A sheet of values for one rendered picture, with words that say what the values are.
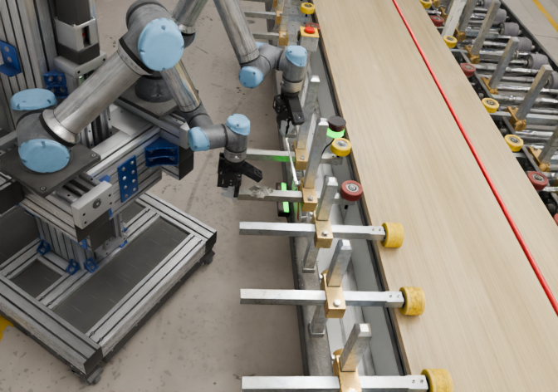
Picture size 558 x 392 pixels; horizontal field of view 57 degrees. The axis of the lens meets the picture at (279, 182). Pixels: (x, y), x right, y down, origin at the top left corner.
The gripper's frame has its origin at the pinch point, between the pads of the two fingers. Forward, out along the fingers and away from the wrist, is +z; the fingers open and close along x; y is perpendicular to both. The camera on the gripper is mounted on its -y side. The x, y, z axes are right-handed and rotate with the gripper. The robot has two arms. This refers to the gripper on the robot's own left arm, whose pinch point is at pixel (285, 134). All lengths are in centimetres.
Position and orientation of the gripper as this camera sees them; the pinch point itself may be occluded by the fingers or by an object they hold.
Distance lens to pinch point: 196.5
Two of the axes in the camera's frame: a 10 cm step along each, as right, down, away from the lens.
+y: -4.0, -6.7, 6.3
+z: -1.3, 7.2, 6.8
